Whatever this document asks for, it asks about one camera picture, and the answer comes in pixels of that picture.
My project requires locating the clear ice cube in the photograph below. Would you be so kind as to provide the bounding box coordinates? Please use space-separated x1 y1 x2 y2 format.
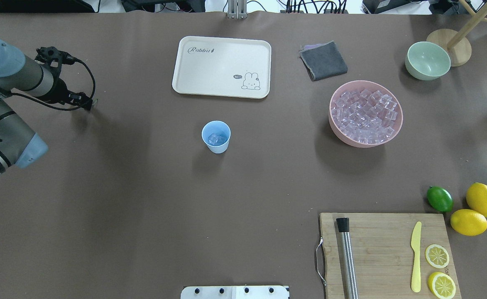
208 133 228 147

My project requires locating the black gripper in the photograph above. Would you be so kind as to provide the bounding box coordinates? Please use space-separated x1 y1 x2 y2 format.
35 46 95 110

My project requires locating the aluminium frame post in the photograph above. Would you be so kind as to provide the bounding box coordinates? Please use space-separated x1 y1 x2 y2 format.
227 0 247 20

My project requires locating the green lime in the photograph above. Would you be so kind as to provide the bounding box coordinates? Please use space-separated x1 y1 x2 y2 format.
427 186 454 212

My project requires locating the wooden cup stand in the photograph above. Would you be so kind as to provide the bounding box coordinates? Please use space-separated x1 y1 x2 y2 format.
426 0 487 67

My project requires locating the yellow plastic knife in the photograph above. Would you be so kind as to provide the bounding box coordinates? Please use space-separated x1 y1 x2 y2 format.
410 221 422 293

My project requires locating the lemon slice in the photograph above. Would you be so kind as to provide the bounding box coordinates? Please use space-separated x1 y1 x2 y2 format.
424 244 450 269
428 272 457 299

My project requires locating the grey folded cloth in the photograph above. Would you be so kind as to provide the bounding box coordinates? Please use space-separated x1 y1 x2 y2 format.
299 40 348 81

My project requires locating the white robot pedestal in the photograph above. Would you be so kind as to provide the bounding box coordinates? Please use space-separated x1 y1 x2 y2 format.
180 285 290 299

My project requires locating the whole yellow lemon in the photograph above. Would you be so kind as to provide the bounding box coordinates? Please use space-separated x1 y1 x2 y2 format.
450 209 487 236
465 182 487 218

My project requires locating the wooden cutting board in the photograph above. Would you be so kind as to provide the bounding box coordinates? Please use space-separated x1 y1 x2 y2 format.
319 213 452 299

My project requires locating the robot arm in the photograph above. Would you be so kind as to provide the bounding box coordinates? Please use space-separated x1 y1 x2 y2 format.
0 40 96 175

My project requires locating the light blue plastic cup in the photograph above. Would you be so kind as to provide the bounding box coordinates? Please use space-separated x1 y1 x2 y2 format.
201 120 231 154

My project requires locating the steel muddler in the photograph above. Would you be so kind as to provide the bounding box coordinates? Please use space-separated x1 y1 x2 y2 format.
336 217 359 299

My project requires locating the mint green bowl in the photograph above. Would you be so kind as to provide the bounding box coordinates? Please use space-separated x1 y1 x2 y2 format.
405 41 451 80

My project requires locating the pink bowl of ice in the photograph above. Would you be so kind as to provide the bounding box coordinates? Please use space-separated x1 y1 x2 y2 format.
328 80 403 148

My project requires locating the cream rabbit tray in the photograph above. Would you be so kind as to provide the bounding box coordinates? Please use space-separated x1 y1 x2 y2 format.
172 36 272 100

